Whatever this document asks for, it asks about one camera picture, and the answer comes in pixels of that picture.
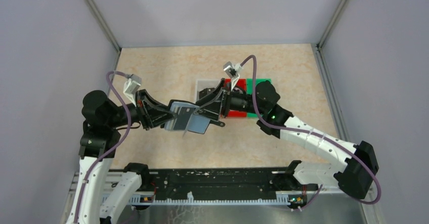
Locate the green plastic bin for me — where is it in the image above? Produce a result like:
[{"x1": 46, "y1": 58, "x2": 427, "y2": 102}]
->
[{"x1": 246, "y1": 78, "x2": 272, "y2": 118}]

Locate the white plastic bin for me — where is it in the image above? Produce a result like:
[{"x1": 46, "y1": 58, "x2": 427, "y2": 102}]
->
[{"x1": 194, "y1": 79, "x2": 221, "y2": 101}]

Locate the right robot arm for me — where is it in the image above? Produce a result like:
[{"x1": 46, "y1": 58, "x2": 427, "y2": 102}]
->
[{"x1": 195, "y1": 78, "x2": 381, "y2": 204}]

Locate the aluminium frame rail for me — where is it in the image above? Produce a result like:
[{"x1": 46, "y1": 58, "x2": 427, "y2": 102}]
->
[{"x1": 68, "y1": 170, "x2": 373, "y2": 206}]

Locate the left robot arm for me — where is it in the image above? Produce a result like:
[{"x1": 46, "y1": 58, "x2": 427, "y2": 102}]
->
[{"x1": 66, "y1": 89, "x2": 178, "y2": 223}]

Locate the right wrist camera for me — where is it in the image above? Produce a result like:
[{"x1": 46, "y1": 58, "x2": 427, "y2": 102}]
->
[{"x1": 223, "y1": 62, "x2": 242, "y2": 91}]

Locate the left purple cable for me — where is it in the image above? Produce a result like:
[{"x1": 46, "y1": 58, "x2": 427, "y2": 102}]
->
[{"x1": 72, "y1": 71, "x2": 133, "y2": 224}]

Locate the black leather card holder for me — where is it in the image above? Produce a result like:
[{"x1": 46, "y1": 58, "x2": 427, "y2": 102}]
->
[{"x1": 164, "y1": 100, "x2": 225, "y2": 134}]

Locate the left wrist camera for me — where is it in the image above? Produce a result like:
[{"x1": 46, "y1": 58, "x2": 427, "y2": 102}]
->
[{"x1": 123, "y1": 74, "x2": 142, "y2": 106}]

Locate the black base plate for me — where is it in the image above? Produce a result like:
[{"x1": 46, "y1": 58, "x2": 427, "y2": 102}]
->
[{"x1": 138, "y1": 167, "x2": 318, "y2": 201}]

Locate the red plastic bin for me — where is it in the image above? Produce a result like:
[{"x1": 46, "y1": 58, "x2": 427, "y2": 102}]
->
[{"x1": 224, "y1": 79, "x2": 247, "y2": 118}]

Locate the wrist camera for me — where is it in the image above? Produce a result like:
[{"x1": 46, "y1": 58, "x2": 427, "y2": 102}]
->
[
  {"x1": 223, "y1": 62, "x2": 242, "y2": 91},
  {"x1": 123, "y1": 74, "x2": 142, "y2": 106}
]

